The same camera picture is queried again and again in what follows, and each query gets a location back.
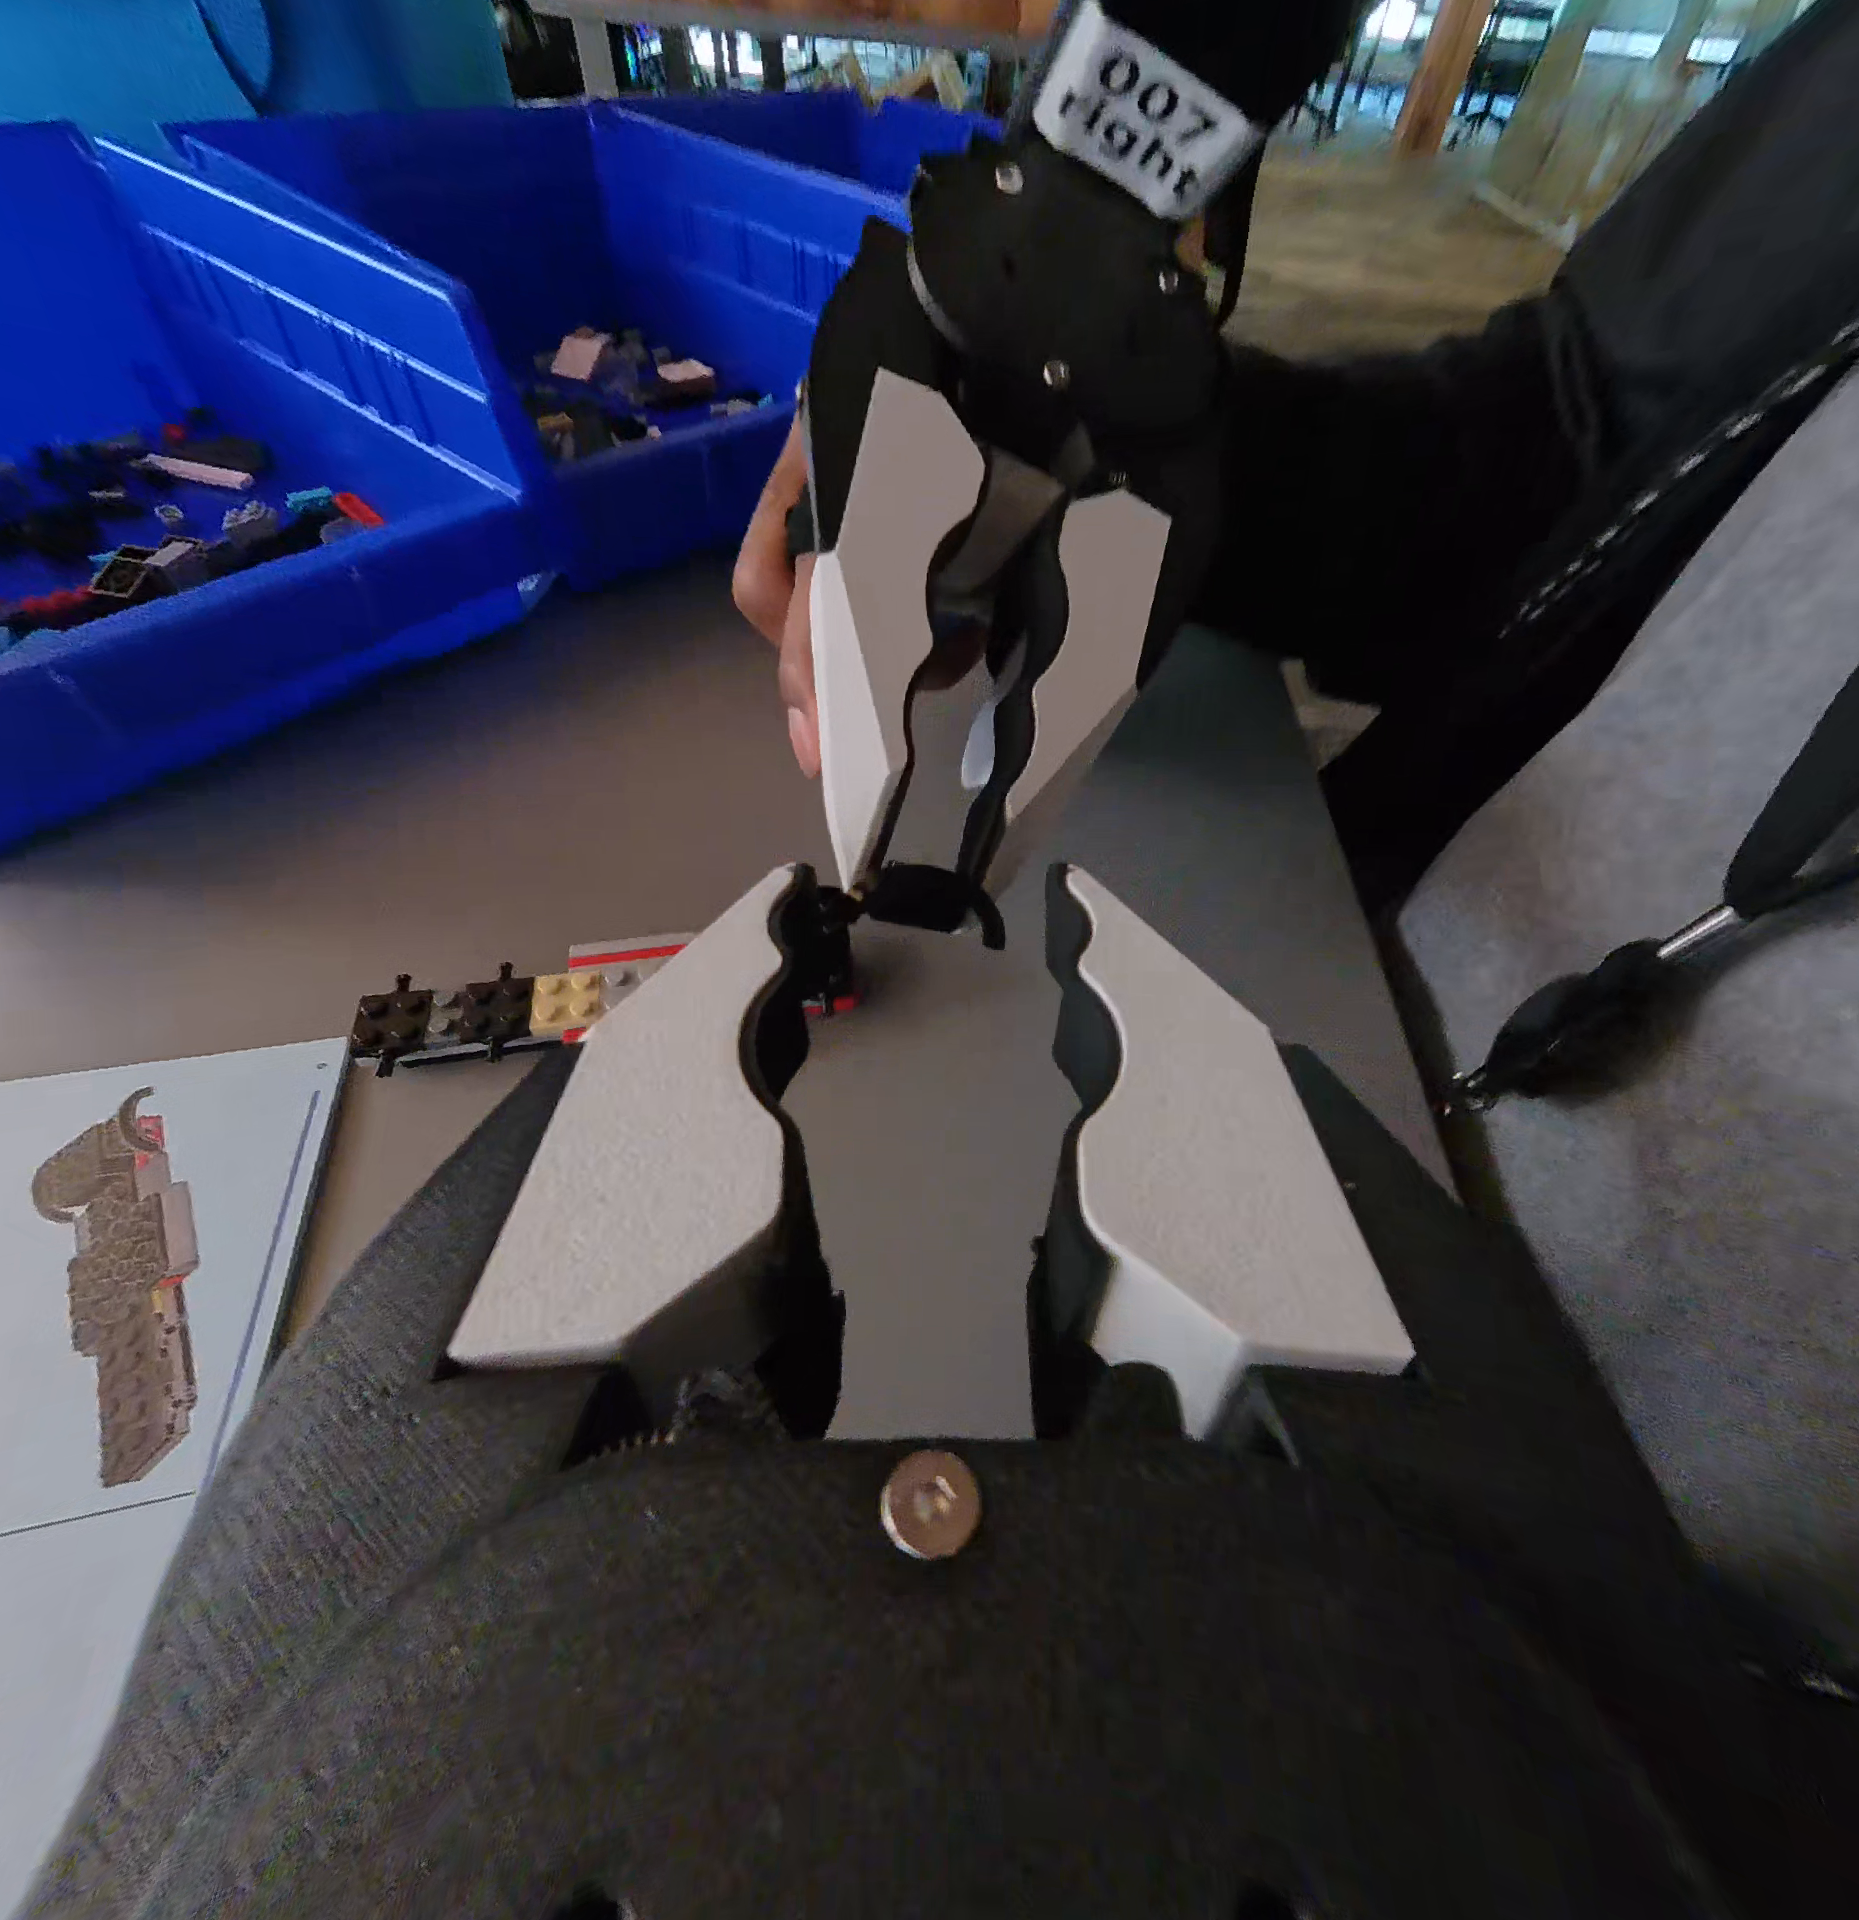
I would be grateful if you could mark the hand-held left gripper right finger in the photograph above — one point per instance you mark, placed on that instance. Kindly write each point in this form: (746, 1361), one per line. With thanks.
(1230, 1200)

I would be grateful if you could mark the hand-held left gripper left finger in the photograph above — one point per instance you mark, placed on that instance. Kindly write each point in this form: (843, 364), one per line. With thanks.
(629, 1200)

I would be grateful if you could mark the grey-brown desk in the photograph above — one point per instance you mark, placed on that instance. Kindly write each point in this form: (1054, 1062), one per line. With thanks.
(494, 782)

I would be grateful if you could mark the grey red toy brick model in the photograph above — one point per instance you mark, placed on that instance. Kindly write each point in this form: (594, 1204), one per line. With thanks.
(569, 1002)

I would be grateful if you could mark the person's right hand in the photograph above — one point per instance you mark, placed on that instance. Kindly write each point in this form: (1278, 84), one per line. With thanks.
(778, 584)

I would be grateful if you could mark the blue plastic bin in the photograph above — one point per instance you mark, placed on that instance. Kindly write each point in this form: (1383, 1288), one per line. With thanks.
(674, 510)
(270, 659)

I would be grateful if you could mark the black curved toy brick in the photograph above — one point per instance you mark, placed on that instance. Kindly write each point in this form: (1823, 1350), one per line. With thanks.
(923, 900)

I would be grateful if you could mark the teal plastic bin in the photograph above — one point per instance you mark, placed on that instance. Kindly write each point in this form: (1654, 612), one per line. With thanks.
(120, 62)

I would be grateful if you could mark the brick instruction booklet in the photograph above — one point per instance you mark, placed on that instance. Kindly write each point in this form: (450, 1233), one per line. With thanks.
(238, 1139)

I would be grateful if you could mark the pile of mixed toy bricks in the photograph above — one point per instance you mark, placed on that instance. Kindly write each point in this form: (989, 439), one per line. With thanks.
(629, 391)
(148, 540)

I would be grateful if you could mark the person's right forearm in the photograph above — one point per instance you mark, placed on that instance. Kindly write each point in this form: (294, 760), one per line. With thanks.
(1396, 498)

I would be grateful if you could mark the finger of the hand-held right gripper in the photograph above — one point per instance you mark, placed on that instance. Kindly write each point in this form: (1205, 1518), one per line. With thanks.
(868, 599)
(1102, 632)

